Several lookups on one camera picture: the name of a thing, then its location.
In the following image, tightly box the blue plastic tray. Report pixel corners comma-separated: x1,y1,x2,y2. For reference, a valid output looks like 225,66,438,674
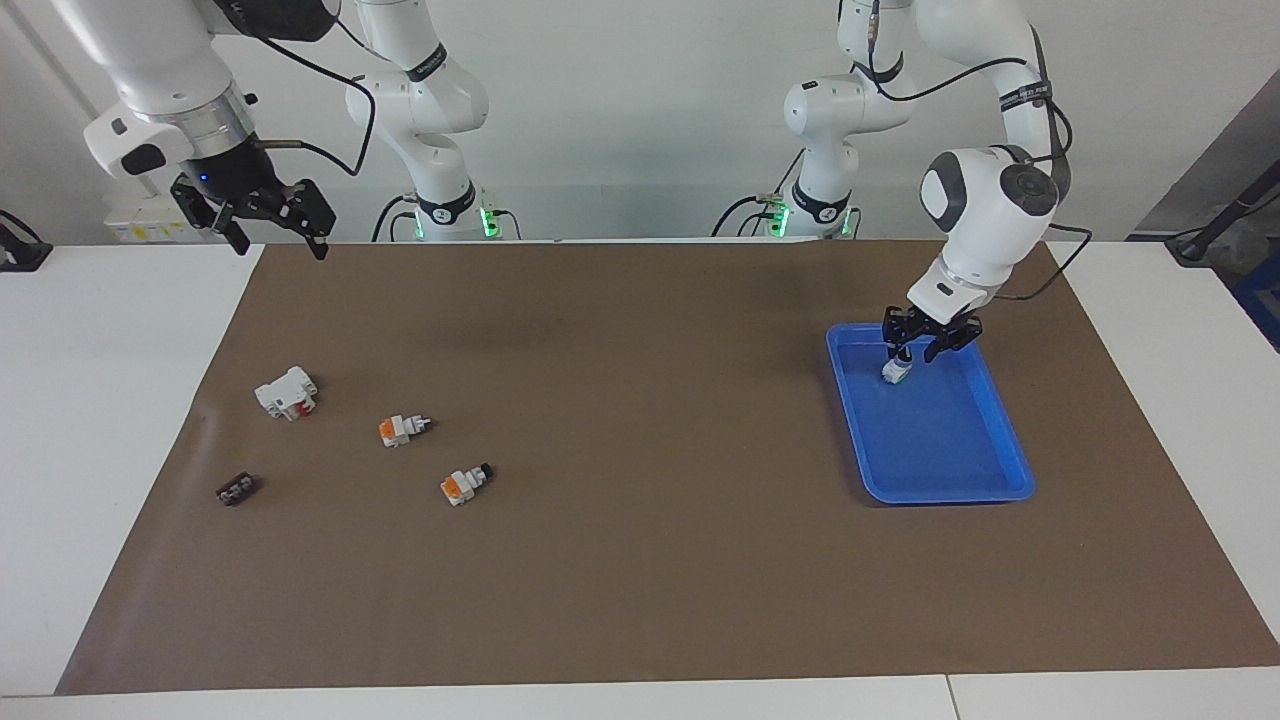
826,322,1037,506

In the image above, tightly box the black right base cable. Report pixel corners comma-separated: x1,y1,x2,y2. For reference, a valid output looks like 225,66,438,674
371,193,417,244

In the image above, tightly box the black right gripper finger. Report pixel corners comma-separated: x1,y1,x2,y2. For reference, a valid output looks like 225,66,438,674
171,184,252,257
264,179,337,261

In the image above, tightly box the white selector switch orange block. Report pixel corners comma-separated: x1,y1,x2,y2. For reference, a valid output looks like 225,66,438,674
378,412,434,449
440,462,496,507

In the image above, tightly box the white circuit breaker red lever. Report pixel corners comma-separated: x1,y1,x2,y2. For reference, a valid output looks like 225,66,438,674
254,366,319,422

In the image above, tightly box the black left base cable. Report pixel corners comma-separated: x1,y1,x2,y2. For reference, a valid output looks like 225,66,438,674
711,150,807,239

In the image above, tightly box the black stand pole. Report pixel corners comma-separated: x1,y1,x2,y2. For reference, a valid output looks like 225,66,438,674
1165,158,1280,267

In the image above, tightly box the blue crate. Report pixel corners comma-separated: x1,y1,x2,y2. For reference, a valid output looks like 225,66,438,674
1232,277,1280,353

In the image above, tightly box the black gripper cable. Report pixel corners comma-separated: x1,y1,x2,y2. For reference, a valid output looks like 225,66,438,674
210,0,378,181
864,0,1094,303

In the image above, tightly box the black clamp mount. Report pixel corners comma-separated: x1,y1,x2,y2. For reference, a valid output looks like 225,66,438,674
0,209,54,273

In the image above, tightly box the white power strip box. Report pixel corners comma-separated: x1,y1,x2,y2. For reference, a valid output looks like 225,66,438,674
104,194,224,245

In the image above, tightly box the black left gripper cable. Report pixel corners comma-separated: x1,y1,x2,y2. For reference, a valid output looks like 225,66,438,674
864,0,1094,303

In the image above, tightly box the black base cable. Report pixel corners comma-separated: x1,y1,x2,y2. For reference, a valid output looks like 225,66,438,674
371,193,417,244
711,150,807,239

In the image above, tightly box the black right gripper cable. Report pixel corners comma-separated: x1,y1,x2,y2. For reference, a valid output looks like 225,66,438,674
210,0,378,181

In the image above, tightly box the brown table mat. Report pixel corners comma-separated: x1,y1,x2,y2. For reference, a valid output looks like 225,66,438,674
55,240,1280,696

